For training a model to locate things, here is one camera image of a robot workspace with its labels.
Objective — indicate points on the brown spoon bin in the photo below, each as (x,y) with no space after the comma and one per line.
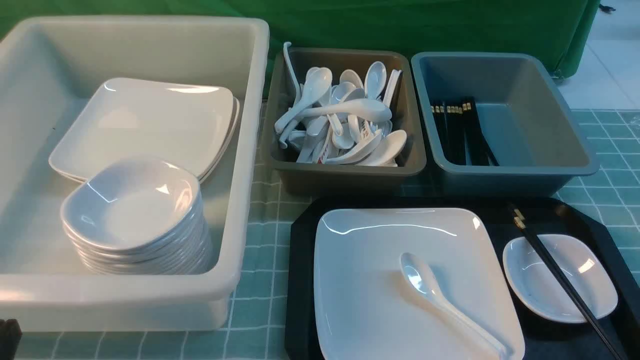
(308,179)

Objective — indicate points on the bundle of black chopsticks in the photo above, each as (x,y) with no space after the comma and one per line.
(460,133)

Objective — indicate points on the stack of white square plates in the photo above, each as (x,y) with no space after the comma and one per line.
(190,126)

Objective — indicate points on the white ceramic soup spoon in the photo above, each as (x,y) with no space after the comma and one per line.
(419,275)

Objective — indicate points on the large white plastic bin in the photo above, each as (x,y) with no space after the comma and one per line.
(50,65)

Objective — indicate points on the small white sauce dish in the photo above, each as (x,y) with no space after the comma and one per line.
(540,291)

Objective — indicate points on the green checked tablecloth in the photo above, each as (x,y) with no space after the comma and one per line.
(257,307)

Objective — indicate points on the grey-blue chopstick bin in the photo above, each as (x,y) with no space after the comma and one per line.
(523,117)

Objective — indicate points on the stack of white small bowls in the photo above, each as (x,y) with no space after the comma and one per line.
(139,216)

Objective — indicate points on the white square rice plate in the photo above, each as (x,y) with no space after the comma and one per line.
(365,309)

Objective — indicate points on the black serving tray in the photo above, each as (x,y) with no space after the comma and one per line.
(544,339)

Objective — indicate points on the pile of white spoons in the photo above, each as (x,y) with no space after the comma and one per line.
(348,123)

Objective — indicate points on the black chopstick pair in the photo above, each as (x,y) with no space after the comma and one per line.
(556,271)

